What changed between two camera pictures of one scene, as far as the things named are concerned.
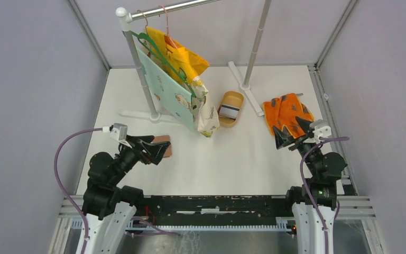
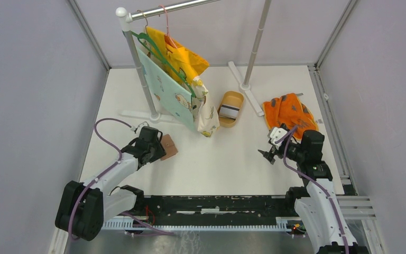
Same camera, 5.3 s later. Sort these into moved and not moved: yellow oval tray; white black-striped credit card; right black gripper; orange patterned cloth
Moved: right black gripper
Not moved: orange patterned cloth; white black-striped credit card; yellow oval tray
